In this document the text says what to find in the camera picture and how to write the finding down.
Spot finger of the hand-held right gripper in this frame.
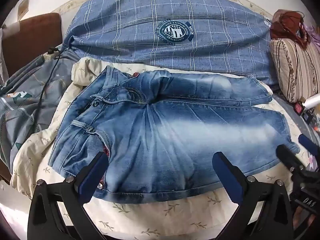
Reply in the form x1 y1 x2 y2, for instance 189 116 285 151
276 144 304 173
298 134 320 157

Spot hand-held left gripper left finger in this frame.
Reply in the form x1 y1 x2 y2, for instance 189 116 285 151
27 151 109 240

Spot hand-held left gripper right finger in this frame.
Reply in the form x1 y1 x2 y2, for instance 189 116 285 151
212 151 294 240

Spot blue denim pants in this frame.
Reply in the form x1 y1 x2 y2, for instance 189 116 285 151
47 66 300 202

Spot white tube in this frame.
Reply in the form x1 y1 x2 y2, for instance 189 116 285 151
301 96 320 109

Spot cream leaf-print blanket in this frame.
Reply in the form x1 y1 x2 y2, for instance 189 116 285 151
11 57 313 238

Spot striped beige pillow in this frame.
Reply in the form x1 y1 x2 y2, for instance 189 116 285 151
269 38 320 103

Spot grey patterned blanket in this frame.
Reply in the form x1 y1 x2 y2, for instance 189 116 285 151
0 49 80 173

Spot purple cloth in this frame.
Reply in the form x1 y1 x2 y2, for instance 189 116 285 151
304 24 320 46

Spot red-brown cloth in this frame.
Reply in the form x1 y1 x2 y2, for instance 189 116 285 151
270 9 312 48

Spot brown headboard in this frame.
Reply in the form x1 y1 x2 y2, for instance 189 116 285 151
1 12 63 78

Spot blue plaid quilt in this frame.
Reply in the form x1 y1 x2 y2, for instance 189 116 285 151
61 0 280 85

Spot black cable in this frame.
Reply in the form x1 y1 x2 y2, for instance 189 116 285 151
35 47 62 125

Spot beige wall sticker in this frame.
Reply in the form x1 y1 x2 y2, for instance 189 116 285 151
17 0 32 15

